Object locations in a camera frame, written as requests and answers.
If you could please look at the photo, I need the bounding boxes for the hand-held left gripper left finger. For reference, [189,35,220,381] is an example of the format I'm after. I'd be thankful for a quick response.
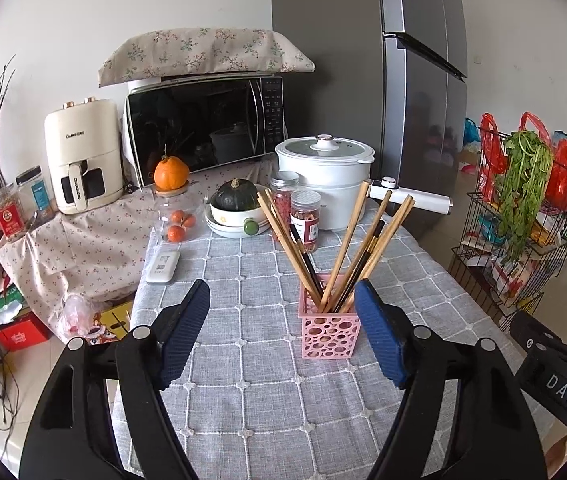
[18,279,212,480]

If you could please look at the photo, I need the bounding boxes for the green package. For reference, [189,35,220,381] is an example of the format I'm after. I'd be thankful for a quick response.
[0,289,28,322]

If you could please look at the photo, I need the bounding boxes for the black wire rack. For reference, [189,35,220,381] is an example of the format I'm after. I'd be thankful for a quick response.
[450,127,567,332]

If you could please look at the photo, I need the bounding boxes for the white bowl with green knob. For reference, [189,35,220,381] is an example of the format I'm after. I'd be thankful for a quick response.
[204,202,272,240]

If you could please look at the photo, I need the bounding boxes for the black microwave oven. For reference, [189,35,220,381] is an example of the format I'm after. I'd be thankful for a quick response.
[124,74,287,192]

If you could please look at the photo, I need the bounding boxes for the yellow cardboard box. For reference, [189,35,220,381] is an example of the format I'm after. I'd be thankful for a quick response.
[86,299,135,347]

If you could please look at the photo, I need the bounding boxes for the floral microwave cover cloth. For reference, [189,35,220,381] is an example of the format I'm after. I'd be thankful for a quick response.
[98,27,316,89]

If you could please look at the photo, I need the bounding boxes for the floral tablecloth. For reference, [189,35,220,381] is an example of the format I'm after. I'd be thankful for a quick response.
[0,156,280,302]

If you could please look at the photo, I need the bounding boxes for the red label glass jar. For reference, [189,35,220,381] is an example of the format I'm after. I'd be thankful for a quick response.
[0,182,28,242]

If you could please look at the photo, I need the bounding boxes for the cream air fryer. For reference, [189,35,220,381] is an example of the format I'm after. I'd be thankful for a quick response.
[44,98,126,216]

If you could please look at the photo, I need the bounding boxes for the grey checked tablecloth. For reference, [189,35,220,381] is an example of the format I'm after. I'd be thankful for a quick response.
[110,209,555,480]

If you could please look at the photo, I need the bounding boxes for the silver lid jar red contents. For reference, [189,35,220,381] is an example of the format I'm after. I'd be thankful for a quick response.
[269,170,301,233]

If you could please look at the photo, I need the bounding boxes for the white electric pot with handle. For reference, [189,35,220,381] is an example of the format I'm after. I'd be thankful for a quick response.
[274,134,453,234]

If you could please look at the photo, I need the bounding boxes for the white remote control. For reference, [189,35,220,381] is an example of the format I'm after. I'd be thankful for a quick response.
[144,250,182,286]

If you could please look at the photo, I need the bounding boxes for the pinkish plastic bag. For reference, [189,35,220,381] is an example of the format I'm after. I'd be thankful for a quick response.
[58,293,100,342]

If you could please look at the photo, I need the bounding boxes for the bunch of chopsticks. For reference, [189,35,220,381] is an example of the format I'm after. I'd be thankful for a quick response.
[256,180,417,314]

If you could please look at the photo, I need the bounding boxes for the large orange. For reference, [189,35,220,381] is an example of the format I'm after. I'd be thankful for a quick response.
[154,155,190,192]

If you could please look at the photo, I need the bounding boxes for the red label plastic jar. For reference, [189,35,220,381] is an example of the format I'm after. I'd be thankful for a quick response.
[289,190,323,255]

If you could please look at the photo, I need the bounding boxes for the clear glass jar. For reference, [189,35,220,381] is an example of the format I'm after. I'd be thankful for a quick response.
[153,187,203,244]

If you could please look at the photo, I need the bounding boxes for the large red plastic bag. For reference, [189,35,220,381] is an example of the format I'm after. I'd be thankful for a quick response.
[518,111,567,212]

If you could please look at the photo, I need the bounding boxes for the pink perforated utensil holder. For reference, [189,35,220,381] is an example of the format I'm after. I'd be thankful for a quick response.
[299,272,363,360]

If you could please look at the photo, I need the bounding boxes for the red box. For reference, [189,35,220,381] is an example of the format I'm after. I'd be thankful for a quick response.
[0,312,50,352]

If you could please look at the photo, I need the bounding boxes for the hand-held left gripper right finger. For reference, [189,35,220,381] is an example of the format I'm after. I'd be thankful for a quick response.
[353,278,549,480]

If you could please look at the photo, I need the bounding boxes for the grey refrigerator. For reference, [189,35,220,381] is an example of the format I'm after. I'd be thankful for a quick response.
[270,0,469,242]

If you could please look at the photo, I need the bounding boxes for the small red plastic bag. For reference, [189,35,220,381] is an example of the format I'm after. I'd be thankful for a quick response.
[478,112,510,202]

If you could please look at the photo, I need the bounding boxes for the blue label jar black lid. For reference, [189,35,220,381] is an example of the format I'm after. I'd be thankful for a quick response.
[16,165,57,227]

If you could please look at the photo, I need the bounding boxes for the dark green squash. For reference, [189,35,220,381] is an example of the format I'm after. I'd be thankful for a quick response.
[210,178,261,212]

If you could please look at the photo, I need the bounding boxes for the green leafy vegetable bunch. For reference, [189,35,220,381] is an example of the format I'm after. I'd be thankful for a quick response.
[492,130,555,262]

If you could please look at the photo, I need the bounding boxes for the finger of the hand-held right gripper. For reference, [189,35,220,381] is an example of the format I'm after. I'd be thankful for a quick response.
[509,309,567,362]

